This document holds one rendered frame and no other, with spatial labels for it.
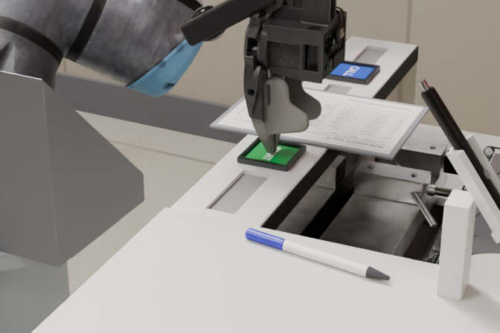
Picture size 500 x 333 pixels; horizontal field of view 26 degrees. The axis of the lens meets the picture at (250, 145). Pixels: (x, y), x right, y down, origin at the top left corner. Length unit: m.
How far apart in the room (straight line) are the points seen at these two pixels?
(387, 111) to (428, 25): 1.85
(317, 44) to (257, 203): 0.16
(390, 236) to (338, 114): 0.16
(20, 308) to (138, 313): 0.52
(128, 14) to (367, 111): 0.32
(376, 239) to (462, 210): 0.30
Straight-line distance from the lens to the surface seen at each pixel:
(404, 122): 1.22
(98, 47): 1.34
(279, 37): 1.04
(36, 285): 1.37
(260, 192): 1.06
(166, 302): 0.88
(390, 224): 1.18
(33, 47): 1.30
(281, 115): 1.08
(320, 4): 1.03
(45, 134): 1.15
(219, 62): 3.39
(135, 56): 1.34
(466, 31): 3.05
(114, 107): 3.65
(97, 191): 1.25
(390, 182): 1.21
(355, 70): 1.36
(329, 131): 1.19
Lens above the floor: 1.45
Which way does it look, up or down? 25 degrees down
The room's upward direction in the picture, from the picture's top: straight up
